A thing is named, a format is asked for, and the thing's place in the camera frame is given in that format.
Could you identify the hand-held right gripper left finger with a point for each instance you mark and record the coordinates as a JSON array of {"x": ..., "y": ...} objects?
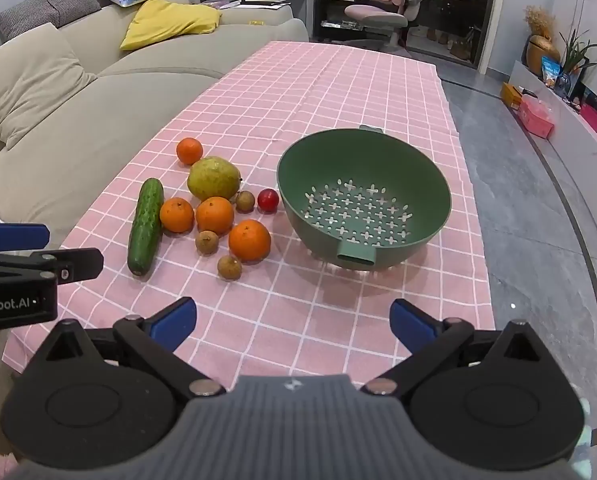
[{"x": 171, "y": 322}]

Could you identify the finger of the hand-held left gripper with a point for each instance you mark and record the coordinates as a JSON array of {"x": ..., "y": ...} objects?
[
  {"x": 78, "y": 262},
  {"x": 18, "y": 236}
]

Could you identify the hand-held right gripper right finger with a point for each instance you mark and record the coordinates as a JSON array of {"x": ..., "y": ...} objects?
[{"x": 412, "y": 324}]

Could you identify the green cucumber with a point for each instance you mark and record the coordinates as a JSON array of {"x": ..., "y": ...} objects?
[{"x": 146, "y": 225}]

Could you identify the brown longan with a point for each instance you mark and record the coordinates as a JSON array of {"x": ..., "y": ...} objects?
[
  {"x": 245, "y": 201},
  {"x": 229, "y": 266},
  {"x": 206, "y": 242}
]

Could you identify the orange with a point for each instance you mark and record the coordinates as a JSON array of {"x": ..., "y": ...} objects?
[
  {"x": 249, "y": 240},
  {"x": 177, "y": 215},
  {"x": 214, "y": 215},
  {"x": 189, "y": 151}
]

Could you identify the yellow-green pear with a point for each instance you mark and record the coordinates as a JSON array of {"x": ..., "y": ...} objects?
[{"x": 212, "y": 178}]

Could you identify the green plastic colander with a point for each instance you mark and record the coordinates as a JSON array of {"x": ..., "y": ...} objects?
[{"x": 403, "y": 170}]

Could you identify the red cherry tomato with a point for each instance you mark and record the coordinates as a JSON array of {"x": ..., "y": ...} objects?
[{"x": 268, "y": 200}]

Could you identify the beige sofa cushion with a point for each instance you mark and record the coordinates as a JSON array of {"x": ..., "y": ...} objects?
[{"x": 23, "y": 85}]

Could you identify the beige sofa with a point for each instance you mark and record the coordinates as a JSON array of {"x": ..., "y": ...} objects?
[{"x": 143, "y": 62}]

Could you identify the grey checked cushion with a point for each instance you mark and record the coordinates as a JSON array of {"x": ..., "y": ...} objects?
[{"x": 43, "y": 7}]

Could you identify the pink tissue box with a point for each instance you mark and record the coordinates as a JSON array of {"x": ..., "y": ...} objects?
[{"x": 534, "y": 117}]

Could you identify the orange box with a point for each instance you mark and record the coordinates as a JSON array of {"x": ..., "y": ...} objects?
[{"x": 511, "y": 96}]

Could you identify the pink checked tablecloth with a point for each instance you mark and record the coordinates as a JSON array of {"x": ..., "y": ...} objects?
[{"x": 328, "y": 90}]

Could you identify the white low cabinet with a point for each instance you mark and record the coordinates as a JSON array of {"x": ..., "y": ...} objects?
[{"x": 568, "y": 125}]

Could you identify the yellow pillow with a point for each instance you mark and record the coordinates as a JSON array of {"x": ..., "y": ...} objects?
[{"x": 168, "y": 22}]

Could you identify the blue snack bag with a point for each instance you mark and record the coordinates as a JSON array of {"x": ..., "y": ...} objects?
[{"x": 550, "y": 70}]

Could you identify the golden vase with dried flowers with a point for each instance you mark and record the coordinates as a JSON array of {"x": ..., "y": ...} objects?
[{"x": 541, "y": 47}]

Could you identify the pink office chair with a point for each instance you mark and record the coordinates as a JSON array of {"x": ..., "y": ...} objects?
[{"x": 378, "y": 12}]

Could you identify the papers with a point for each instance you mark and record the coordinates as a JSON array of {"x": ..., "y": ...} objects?
[{"x": 258, "y": 4}]

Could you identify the green potted plant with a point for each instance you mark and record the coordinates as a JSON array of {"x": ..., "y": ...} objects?
[{"x": 576, "y": 52}]

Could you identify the black glass shelf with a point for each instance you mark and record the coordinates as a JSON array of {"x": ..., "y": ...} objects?
[{"x": 336, "y": 5}]

